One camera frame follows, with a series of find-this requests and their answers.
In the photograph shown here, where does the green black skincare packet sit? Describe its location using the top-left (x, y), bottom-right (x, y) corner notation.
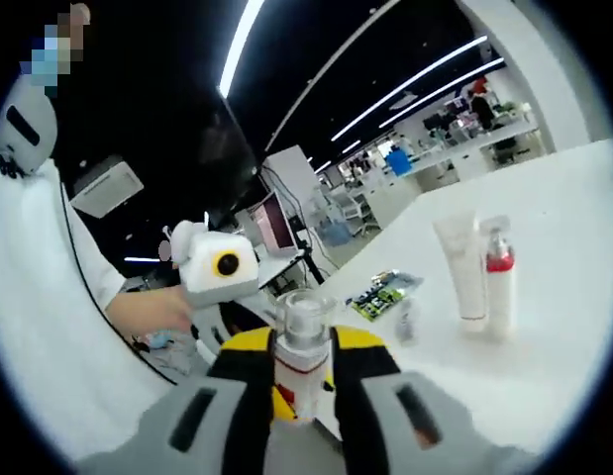
top-left (352, 269), bottom-right (424, 324)

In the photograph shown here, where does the small white skincare bottle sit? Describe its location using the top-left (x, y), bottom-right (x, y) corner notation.
top-left (271, 290), bottom-right (337, 423)
top-left (393, 300), bottom-right (420, 343)

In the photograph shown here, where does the white pump bottle red collar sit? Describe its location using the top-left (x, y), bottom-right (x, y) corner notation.
top-left (478, 215), bottom-right (519, 338)

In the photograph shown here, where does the black cable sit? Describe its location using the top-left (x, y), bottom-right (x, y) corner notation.
top-left (56, 181), bottom-right (179, 387)

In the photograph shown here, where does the large black screen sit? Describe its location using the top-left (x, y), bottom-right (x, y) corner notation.
top-left (186, 88), bottom-right (261, 225)

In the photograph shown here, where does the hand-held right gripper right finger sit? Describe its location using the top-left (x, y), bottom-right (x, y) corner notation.
top-left (329, 325), bottom-right (485, 475)

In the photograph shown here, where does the white-framed monitor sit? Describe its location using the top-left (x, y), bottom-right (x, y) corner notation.
top-left (246, 191), bottom-right (298, 259)

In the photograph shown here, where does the black tripod stand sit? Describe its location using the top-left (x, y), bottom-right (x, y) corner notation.
top-left (284, 216), bottom-right (328, 287)

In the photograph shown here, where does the ceiling air conditioner unit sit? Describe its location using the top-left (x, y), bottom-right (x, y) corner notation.
top-left (69, 154), bottom-right (146, 218)

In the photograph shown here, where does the blue bin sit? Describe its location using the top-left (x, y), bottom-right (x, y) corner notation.
top-left (386, 147), bottom-right (414, 177)

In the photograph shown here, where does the white chest-worn device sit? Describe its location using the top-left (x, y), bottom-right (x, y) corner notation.
top-left (0, 81), bottom-right (57, 178)

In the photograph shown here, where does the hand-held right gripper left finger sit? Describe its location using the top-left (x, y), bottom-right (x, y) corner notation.
top-left (132, 327), bottom-right (278, 475)

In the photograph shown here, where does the white office counter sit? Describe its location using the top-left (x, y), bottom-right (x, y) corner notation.
top-left (384, 118), bottom-right (540, 195)

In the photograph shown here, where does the wide ceiling light strip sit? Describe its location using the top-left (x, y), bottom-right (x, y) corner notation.
top-left (218, 0), bottom-right (267, 98)

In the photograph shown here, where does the large white skincare tube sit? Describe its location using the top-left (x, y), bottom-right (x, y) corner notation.
top-left (431, 209), bottom-right (488, 333)

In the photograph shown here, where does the person's left hand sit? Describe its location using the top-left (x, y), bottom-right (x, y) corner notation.
top-left (137, 285), bottom-right (194, 342)

